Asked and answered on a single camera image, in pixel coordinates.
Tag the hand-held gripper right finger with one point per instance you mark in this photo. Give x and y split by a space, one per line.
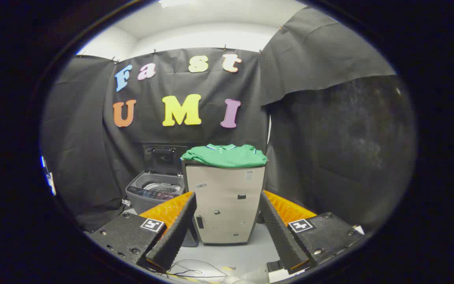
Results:
280 232

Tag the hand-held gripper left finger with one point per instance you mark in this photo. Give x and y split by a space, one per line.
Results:
175 232

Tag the grey washing machine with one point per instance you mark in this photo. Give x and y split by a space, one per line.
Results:
140 199

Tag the dark washing machine lid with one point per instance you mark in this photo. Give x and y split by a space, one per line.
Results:
164 159

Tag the green polo shirt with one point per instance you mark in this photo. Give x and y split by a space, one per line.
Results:
231 157

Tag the grey metal cabinet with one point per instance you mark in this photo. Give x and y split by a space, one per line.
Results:
223 205

